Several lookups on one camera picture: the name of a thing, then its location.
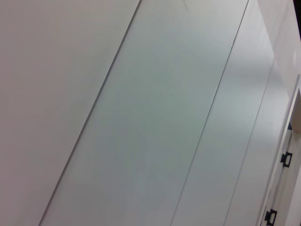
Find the black metal bracket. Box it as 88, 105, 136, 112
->
279, 152, 293, 168
264, 209, 277, 224

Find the white cabinet frame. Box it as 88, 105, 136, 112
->
258, 74, 301, 226

